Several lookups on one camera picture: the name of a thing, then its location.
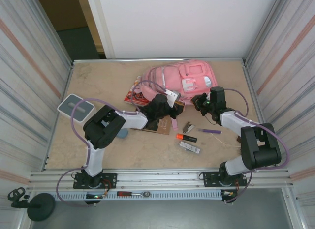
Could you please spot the small grey clip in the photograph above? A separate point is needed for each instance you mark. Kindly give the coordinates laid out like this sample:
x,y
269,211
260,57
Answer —
x,y
188,127

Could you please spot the purple pen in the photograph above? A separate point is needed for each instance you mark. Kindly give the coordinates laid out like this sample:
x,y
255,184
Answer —
x,y
210,131

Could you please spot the orange black highlighter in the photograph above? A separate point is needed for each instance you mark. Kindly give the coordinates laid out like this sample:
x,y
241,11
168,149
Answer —
x,y
187,138

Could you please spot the pink backpack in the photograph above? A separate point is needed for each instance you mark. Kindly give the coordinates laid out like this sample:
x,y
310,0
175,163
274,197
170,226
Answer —
x,y
172,76

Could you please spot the colourful magazine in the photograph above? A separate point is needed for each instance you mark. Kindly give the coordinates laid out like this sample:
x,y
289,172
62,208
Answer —
x,y
130,96

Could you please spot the silver lead box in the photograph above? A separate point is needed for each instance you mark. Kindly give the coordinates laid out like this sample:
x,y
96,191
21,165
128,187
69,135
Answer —
x,y
189,147

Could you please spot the blue grey oval case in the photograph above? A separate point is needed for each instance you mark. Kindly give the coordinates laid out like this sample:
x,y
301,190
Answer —
x,y
123,134

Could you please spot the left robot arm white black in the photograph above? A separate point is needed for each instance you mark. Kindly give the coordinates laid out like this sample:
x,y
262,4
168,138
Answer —
x,y
94,160

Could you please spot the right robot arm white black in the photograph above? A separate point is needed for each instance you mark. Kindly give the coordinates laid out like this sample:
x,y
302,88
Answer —
x,y
236,124

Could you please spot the small pink flat bar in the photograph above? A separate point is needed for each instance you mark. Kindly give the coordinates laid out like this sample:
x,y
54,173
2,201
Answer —
x,y
174,125

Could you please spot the small brown block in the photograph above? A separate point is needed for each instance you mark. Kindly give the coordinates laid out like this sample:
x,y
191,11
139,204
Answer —
x,y
239,140

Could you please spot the white grey tissue box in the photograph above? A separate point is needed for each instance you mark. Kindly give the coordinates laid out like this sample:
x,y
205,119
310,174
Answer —
x,y
66,108

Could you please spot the small circuit board with LED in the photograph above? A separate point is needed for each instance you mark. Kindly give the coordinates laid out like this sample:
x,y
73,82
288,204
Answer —
x,y
94,196

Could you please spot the black round stand base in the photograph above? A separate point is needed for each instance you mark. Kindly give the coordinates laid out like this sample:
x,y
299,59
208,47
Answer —
x,y
40,207

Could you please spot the black clip on stand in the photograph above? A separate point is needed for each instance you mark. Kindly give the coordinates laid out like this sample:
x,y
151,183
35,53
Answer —
x,y
16,192

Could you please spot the aluminium mounting rail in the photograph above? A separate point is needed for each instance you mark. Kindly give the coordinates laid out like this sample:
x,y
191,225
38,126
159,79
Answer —
x,y
160,176

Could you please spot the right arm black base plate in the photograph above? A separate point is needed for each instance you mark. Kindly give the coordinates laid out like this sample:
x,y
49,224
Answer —
x,y
209,178

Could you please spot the aluminium table edge rail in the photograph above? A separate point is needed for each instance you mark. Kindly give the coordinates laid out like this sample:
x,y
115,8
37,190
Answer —
x,y
98,60

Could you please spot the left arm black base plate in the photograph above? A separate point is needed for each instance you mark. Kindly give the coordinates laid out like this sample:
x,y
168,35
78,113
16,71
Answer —
x,y
110,177

